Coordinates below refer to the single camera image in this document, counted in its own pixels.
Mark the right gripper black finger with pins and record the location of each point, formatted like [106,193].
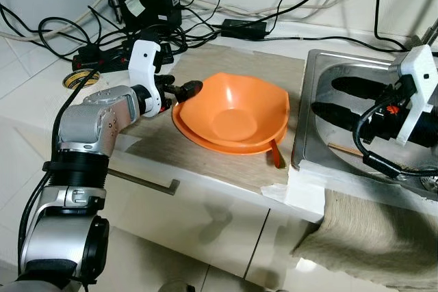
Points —
[363,87]
[342,115]

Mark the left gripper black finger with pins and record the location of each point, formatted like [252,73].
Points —
[188,89]

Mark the wooden chopstick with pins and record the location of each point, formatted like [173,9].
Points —
[345,150]
[342,148]

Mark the orange plastic bowl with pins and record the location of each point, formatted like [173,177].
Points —
[233,111]

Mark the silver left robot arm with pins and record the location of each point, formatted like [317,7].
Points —
[89,124]

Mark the stainless steel sink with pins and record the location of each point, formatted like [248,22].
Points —
[356,66]

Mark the black power strip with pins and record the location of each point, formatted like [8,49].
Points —
[96,59]

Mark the metal sink drain strainer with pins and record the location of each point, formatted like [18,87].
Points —
[431,182]

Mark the beige cloth counter mat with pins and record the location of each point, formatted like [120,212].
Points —
[205,169]

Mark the metal faucet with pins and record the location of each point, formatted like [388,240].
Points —
[426,35]

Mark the black power adapter brick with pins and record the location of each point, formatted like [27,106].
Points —
[243,29]

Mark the black battery charger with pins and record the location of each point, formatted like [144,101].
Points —
[150,5]

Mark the white paper sheet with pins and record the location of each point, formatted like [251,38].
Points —
[304,193]

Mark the beige hanging towel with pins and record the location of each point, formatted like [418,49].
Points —
[369,237]

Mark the cream cabinet door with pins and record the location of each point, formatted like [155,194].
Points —
[280,251]
[205,227]

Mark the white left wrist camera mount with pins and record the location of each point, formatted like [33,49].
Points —
[144,66]

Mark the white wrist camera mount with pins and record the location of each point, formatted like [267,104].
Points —
[144,66]
[417,80]

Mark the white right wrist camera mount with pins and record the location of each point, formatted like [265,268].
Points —
[417,80]

